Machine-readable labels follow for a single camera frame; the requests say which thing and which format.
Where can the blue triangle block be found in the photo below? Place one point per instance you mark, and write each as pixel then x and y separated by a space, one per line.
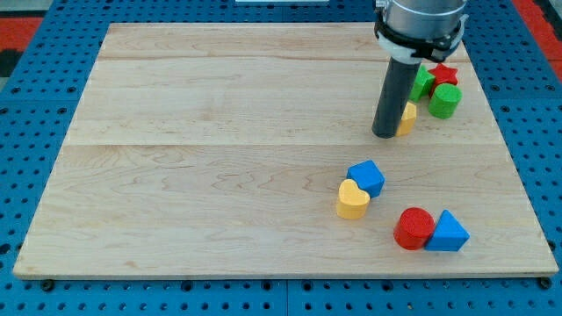
pixel 449 234

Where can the yellow hexagon block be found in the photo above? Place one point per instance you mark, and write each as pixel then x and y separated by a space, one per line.
pixel 408 119

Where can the green cube block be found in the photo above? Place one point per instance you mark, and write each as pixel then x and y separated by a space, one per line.
pixel 423 82

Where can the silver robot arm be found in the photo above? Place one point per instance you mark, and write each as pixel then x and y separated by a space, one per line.
pixel 411 31

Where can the blue cube block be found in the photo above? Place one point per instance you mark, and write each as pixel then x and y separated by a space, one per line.
pixel 368 177

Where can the red cylinder block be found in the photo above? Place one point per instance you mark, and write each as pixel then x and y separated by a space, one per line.
pixel 414 228

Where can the green cylinder block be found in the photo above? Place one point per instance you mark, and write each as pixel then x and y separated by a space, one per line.
pixel 445 100

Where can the yellow heart block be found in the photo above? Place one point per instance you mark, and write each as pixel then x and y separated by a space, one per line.
pixel 352 202

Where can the wooden board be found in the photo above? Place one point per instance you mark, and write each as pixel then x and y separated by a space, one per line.
pixel 216 151

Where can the red star block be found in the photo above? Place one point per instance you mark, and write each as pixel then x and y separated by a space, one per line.
pixel 443 74

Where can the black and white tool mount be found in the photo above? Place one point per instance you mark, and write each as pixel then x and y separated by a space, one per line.
pixel 409 50

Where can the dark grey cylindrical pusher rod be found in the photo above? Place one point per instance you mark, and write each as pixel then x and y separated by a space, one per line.
pixel 397 86

